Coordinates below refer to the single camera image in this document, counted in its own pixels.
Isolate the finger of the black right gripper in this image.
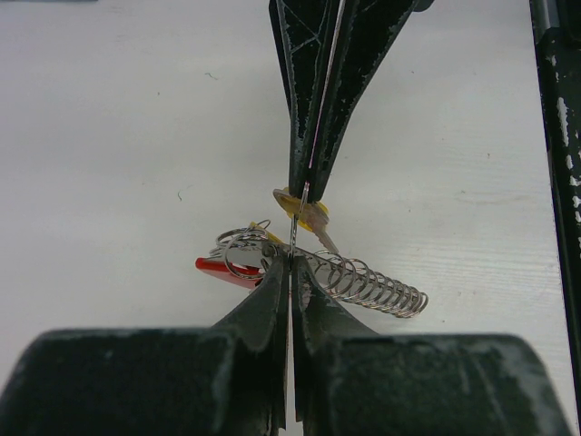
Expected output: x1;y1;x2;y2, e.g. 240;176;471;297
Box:
308;0;419;201
269;1;340;200

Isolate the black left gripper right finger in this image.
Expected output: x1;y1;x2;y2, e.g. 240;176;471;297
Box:
290;257;570;435

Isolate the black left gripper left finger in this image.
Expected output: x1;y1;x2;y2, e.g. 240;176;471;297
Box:
1;257;289;435

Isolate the silver key with yellow tag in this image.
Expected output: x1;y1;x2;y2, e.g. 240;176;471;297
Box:
272;182;339;254

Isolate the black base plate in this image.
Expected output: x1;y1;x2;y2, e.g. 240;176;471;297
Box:
530;1;580;401

